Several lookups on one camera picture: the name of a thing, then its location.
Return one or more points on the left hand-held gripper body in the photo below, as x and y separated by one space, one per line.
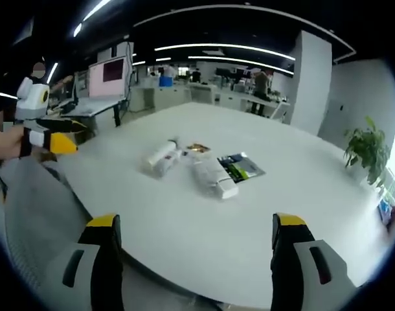
30 100

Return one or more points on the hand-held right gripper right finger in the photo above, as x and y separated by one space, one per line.
291 259

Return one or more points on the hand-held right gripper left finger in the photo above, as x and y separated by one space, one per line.
102 256

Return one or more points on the white skincare bottle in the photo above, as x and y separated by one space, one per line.
160 152

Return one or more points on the green black skincare sachet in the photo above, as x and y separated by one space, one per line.
241 166

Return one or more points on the white skincare tube dark label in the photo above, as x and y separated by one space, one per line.
170 165

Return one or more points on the small brown snack packet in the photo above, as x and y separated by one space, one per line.
198 148

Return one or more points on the office desk with black legs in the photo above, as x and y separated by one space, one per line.
90 108

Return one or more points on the pink computer monitor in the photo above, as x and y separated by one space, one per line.
107 77

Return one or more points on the grey office chair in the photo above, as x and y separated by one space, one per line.
39 210

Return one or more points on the white background desk row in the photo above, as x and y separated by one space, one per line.
162 97

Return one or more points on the blue box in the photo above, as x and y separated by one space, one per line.
166 81

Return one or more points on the green potted plant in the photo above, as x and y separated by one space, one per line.
367 149

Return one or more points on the long ceiling light strip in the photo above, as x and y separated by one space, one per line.
223 48

